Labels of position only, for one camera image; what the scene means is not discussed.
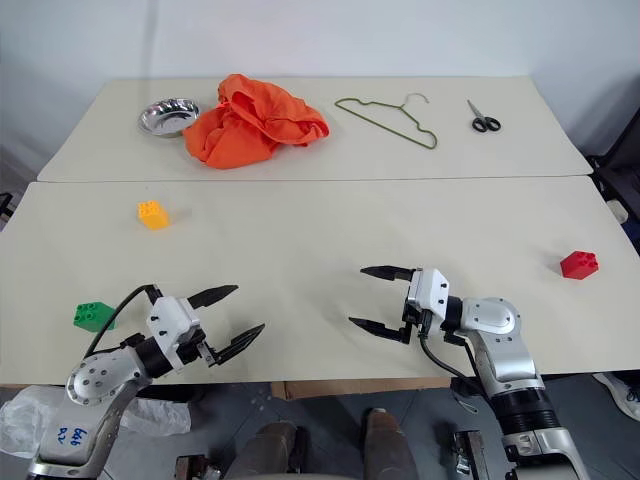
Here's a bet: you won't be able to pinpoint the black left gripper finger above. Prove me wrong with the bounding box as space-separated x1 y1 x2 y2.
208 322 267 369
187 284 240 310

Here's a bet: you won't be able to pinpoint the dark brown rounded shape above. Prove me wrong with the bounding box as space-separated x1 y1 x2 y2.
233 421 309 480
361 406 419 480

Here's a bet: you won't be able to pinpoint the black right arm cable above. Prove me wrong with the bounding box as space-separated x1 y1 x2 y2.
417 329 494 402

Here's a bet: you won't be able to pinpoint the crumpled white plastic bag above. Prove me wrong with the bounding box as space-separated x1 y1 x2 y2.
0 385 193 459

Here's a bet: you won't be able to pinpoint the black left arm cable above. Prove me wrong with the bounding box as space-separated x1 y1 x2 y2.
81 283 162 359

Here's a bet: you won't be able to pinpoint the black chair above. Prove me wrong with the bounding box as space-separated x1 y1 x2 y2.
586 73 640 222

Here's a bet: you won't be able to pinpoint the crumpled orange cloth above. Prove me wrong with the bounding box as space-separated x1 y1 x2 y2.
182 73 332 171

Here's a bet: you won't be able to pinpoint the yellow toy brick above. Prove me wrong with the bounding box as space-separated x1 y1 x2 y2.
135 199 172 233

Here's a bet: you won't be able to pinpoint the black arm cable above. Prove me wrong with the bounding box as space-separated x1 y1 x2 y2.
417 329 494 402
81 283 162 359

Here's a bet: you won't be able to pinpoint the red toy brick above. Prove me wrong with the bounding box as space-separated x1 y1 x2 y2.
558 249 601 280

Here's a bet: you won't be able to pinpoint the white sneaker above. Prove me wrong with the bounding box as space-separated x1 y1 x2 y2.
593 371 640 417

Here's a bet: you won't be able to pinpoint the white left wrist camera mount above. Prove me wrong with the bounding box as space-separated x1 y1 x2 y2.
146 295 202 374

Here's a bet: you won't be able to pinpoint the green toy brick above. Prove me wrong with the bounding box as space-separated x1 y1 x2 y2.
72 301 118 332

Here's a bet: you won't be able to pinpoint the brown cardboard sheet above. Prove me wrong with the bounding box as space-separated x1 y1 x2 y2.
270 376 454 402

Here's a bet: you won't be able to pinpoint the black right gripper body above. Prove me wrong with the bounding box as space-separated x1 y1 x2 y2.
399 301 446 347

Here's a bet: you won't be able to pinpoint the shiny steel bowl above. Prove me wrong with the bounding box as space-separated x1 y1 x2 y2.
137 97 201 139

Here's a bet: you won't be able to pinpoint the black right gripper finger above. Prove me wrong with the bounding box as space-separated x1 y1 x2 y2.
347 315 408 346
359 265 417 285

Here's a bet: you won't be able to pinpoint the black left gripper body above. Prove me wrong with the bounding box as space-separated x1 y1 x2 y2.
176 327 225 369

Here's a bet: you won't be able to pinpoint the olive green clothes hanger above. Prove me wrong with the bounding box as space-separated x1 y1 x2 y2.
334 92 440 151

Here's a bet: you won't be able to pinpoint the black handled scissors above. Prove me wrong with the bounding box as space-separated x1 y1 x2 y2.
466 98 502 134

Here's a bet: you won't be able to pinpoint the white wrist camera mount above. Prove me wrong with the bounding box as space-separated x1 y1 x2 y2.
146 295 202 374
404 267 452 322

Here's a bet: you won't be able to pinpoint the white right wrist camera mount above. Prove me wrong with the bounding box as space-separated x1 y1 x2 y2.
404 267 452 322

